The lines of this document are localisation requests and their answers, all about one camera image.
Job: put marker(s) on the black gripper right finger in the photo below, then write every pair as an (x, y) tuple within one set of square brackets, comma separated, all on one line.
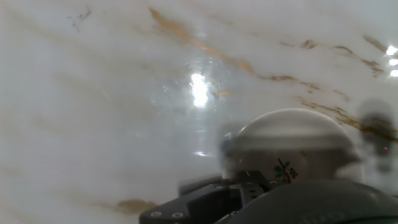
[(252, 186)]

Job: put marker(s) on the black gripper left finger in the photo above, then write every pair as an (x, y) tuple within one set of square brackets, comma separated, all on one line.
[(199, 205)]

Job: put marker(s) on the white plate with berry print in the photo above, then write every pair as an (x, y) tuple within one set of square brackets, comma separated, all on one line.
[(289, 137)]

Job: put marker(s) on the marble pattern mat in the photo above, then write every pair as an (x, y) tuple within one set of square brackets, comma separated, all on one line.
[(93, 109)]

